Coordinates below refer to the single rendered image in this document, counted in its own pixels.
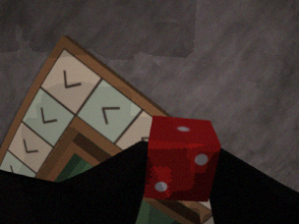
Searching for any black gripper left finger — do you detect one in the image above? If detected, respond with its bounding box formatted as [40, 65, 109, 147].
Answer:
[0, 140, 149, 224]

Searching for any square game board with green center tray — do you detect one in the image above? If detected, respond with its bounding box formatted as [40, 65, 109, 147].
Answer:
[0, 48, 213, 224]

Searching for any square board game track with arrows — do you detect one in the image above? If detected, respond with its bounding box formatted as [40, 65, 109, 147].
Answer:
[0, 34, 212, 223]

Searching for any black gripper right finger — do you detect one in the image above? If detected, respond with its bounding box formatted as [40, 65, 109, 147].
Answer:
[209, 148, 299, 224]

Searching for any red die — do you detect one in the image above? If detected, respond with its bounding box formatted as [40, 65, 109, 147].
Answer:
[145, 116, 221, 202]

